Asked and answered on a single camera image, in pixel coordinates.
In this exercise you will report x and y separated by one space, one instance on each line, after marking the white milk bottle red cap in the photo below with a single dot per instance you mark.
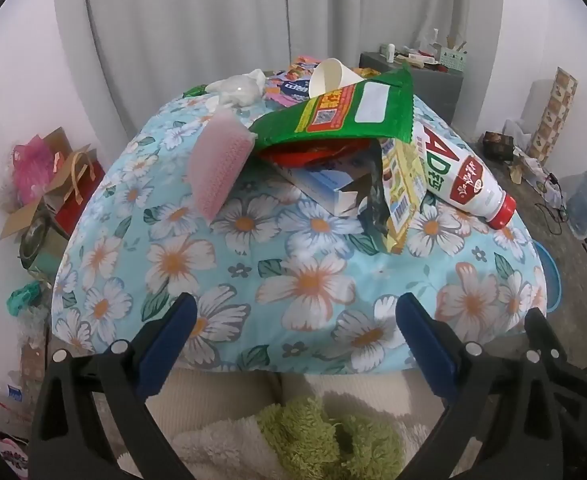
453 175

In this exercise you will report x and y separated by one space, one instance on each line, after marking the blue floral blanket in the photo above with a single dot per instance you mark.
298 280

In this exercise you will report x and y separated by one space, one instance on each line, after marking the small white bottle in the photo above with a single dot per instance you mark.
391 52

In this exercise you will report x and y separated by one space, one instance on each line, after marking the green fluffy cloth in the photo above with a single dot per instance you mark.
303 435

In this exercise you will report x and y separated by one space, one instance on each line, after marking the yellow snack packet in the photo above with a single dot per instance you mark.
401 195

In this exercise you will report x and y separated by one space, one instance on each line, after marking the white paper cup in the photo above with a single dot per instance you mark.
331 77

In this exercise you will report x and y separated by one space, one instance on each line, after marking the black box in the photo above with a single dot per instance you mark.
498 144

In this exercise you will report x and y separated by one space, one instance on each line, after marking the orange yellow packet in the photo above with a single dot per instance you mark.
303 63

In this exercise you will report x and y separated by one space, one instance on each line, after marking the pink snack packet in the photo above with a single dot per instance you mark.
286 87

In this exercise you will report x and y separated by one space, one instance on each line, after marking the grey curtain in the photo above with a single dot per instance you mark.
198 20

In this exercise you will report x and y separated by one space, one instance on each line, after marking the pale green desk organizer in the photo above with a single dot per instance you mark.
453 58

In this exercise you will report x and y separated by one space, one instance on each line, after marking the red gift bag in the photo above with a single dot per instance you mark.
80 200

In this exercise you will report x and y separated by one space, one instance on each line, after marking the cardboard box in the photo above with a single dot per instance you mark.
20 220

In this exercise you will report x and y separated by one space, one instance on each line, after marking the white plastic bag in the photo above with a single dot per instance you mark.
518 132

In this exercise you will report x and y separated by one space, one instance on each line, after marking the pink ribbed sponge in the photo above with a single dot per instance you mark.
218 160

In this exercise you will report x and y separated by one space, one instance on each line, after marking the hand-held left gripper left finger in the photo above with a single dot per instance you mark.
168 345

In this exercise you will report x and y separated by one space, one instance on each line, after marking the pink plastic bag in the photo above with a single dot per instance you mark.
33 165

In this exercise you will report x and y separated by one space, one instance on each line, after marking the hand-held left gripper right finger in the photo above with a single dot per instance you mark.
423 345

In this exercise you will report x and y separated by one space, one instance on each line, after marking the blue and white carton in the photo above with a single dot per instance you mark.
318 182

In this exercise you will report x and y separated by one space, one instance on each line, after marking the green snack bag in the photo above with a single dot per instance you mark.
283 127

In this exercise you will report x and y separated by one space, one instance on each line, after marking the crumpled clear plastic bag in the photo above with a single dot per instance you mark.
238 89

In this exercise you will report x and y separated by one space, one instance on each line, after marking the brown paper scrap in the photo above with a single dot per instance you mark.
517 172

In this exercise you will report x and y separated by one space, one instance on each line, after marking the grey cabinet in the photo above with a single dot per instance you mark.
438 92

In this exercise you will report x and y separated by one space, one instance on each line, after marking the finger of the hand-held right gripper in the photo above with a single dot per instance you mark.
536 327

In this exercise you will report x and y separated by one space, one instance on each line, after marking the red snack packet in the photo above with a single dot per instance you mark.
298 157

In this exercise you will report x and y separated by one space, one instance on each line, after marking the round metal tin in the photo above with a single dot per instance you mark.
35 242

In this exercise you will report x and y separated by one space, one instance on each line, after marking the teal plastic bag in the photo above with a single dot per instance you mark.
23 297

